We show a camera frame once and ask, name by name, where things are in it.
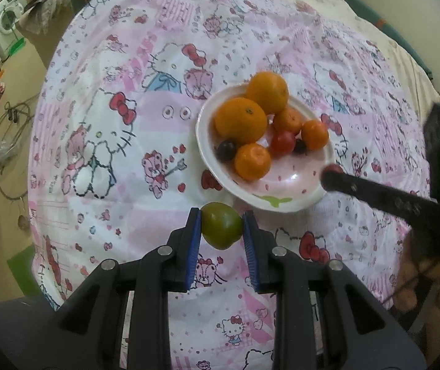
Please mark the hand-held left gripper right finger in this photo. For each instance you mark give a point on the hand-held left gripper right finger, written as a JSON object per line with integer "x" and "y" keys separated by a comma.
{"x": 251, "y": 246}

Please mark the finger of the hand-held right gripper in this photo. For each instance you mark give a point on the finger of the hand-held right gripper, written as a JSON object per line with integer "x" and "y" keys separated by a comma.
{"x": 378, "y": 194}

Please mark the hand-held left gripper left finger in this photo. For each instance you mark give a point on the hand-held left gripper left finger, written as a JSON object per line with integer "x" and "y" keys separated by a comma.
{"x": 193, "y": 242}

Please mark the green lime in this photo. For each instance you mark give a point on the green lime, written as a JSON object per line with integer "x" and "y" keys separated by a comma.
{"x": 221, "y": 225}

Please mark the pink plate with white rim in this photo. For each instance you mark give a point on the pink plate with white rim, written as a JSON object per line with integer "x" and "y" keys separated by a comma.
{"x": 293, "y": 185}

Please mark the small orange tangerine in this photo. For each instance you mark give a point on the small orange tangerine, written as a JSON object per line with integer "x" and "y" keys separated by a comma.
{"x": 252, "y": 162}
{"x": 314, "y": 135}
{"x": 288, "y": 120}

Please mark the small dark grape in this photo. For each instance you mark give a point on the small dark grape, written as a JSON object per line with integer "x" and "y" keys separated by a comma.
{"x": 300, "y": 146}

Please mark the large dark grape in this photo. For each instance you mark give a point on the large dark grape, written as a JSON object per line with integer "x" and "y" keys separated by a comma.
{"x": 226, "y": 151}

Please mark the red tomato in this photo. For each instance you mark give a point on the red tomato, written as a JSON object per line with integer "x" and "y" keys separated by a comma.
{"x": 282, "y": 143}

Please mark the large smooth orange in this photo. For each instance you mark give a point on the large smooth orange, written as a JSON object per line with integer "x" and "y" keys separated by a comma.
{"x": 268, "y": 92}

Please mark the person's right hand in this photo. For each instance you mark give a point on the person's right hand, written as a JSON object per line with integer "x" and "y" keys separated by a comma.
{"x": 412, "y": 281}

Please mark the pink cartoon printed blanket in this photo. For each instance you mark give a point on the pink cartoon printed blanket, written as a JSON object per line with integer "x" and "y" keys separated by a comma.
{"x": 127, "y": 185}

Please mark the beige bed sheet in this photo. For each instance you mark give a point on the beige bed sheet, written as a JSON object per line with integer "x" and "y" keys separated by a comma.
{"x": 393, "y": 54}

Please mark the large orange with stem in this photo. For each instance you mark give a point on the large orange with stem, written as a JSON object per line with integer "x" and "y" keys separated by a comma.
{"x": 241, "y": 120}

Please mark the teal bed edge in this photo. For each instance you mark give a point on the teal bed edge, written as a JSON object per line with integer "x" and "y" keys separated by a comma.
{"x": 405, "y": 36}

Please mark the green floor mat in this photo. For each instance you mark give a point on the green floor mat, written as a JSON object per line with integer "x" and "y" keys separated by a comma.
{"x": 23, "y": 268}

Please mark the brown cloth pile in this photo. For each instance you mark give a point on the brown cloth pile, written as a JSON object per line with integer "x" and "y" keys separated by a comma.
{"x": 46, "y": 9}

